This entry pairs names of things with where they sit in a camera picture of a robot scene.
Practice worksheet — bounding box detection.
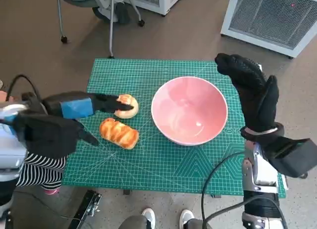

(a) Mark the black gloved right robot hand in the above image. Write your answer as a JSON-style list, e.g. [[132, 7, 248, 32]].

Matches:
[[214, 53, 279, 135]]

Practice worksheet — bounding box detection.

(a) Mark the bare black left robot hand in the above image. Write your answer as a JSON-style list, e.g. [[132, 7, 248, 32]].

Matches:
[[42, 91, 134, 147]]

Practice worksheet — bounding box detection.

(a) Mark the oblong braided toy bread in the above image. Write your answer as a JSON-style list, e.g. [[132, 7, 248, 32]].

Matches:
[[99, 117, 140, 150]]

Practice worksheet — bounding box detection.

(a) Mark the round toy bread bun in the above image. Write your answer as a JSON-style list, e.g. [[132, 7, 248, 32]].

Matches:
[[113, 94, 139, 119]]

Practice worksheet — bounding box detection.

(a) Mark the pink bowl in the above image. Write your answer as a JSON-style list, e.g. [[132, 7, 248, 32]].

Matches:
[[151, 76, 228, 147]]

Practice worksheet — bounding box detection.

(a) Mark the large white mesh cabinet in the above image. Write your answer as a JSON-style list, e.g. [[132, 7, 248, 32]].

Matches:
[[220, 0, 317, 58]]

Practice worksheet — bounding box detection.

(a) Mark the green cutting mat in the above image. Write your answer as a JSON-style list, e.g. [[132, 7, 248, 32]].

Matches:
[[60, 57, 287, 198]]

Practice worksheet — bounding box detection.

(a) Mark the grey office chair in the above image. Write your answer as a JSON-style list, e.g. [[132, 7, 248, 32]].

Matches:
[[56, 0, 146, 59]]

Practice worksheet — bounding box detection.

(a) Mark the person's leg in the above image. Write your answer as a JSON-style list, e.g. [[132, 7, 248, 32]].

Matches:
[[118, 215, 149, 229], [184, 218, 211, 229]]

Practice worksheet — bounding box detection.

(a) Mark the small white mesh cabinet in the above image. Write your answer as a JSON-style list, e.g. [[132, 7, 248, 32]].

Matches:
[[133, 0, 185, 16]]

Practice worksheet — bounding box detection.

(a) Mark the person's white shoe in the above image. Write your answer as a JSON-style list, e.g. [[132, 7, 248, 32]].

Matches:
[[141, 208, 156, 229], [179, 209, 195, 229]]

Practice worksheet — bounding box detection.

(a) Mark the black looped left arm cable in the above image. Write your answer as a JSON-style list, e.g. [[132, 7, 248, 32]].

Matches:
[[5, 74, 42, 103]]

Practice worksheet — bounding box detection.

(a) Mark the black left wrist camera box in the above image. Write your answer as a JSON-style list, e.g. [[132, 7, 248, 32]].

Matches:
[[14, 112, 86, 163]]

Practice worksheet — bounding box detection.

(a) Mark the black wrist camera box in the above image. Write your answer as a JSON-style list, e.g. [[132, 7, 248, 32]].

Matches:
[[14, 112, 86, 163], [264, 137, 317, 179]]

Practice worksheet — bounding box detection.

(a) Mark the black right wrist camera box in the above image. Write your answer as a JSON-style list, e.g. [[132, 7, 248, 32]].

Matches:
[[264, 137, 317, 179]]

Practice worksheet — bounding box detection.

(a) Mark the black metal stand frame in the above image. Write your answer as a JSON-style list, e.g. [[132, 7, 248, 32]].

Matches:
[[66, 189, 103, 229]]

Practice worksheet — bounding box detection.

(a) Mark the thin black floor cable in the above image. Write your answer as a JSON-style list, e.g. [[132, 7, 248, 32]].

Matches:
[[12, 191, 82, 222]]

